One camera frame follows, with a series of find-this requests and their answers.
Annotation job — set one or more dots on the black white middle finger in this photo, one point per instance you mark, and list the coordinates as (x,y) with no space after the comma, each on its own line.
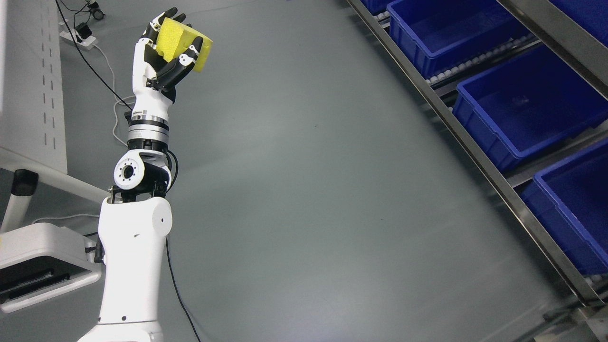
(170,13)

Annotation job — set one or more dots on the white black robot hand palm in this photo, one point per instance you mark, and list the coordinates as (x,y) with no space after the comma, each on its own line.
(146,64)

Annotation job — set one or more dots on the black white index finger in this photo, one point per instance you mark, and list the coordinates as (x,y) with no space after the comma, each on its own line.
(181,18)

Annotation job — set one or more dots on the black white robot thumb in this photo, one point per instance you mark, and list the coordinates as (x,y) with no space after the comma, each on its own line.
(177,69)

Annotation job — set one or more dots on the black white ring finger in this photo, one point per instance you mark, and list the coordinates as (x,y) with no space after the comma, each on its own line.
(156,23)

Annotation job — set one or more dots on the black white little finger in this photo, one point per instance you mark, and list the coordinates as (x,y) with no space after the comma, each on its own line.
(150,34)

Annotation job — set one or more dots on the yellow foam block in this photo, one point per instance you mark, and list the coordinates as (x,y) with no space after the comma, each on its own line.
(175,37)

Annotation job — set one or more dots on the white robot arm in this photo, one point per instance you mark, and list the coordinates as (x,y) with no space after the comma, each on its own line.
(136,218)

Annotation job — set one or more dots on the metal shelf rack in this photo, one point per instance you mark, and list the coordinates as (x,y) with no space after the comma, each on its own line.
(584,293)

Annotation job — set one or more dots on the white power strip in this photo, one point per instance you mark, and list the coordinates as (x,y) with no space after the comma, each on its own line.
(81,34)

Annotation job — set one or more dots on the white workstation cabinet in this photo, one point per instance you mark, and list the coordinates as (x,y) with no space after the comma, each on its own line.
(34,121)

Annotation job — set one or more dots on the white base platform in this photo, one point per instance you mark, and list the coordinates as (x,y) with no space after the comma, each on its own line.
(42,261)

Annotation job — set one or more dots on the blue bin centre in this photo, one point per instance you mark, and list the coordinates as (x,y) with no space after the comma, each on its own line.
(437,35)

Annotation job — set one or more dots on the blue bin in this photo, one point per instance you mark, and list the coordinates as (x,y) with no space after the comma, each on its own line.
(437,35)
(570,199)

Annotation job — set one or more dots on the blue bin far left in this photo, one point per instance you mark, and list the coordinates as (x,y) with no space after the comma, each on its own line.
(570,199)

